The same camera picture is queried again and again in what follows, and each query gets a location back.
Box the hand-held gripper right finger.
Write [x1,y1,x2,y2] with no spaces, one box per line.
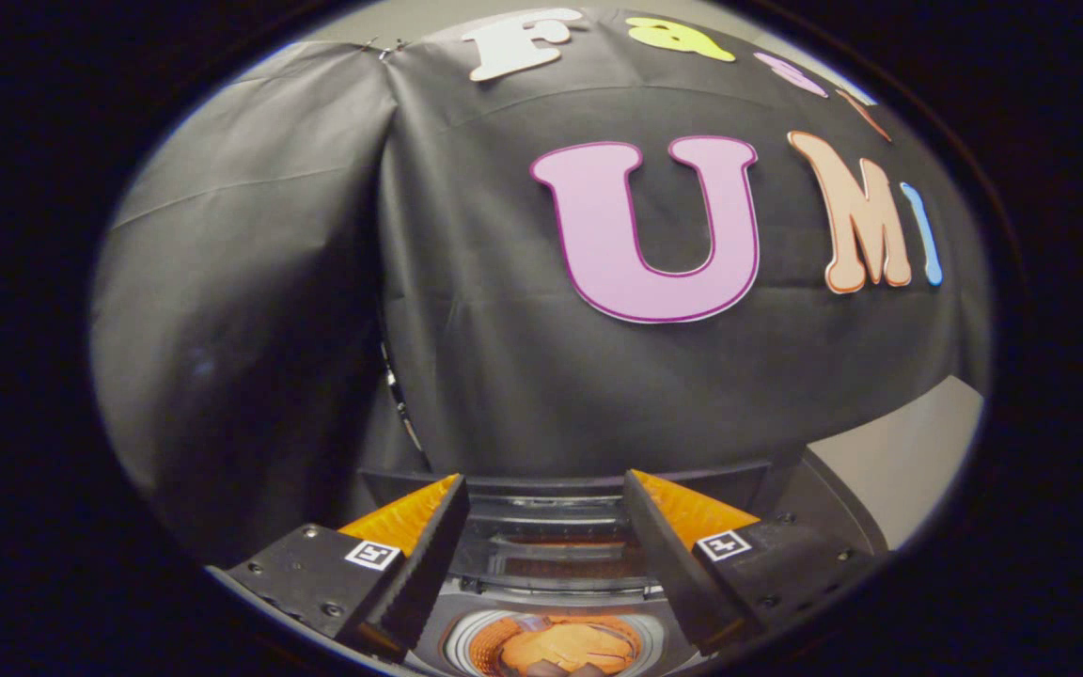
[623,469,881,656]

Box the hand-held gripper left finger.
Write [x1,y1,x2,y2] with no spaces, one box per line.
[208,473,470,659]

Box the grey washing machine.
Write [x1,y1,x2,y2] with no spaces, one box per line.
[353,449,890,677]

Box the yellow sports jersey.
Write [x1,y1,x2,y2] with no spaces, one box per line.
[471,616,643,677]

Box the black backdrop cloth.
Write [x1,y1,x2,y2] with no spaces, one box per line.
[90,8,992,565]

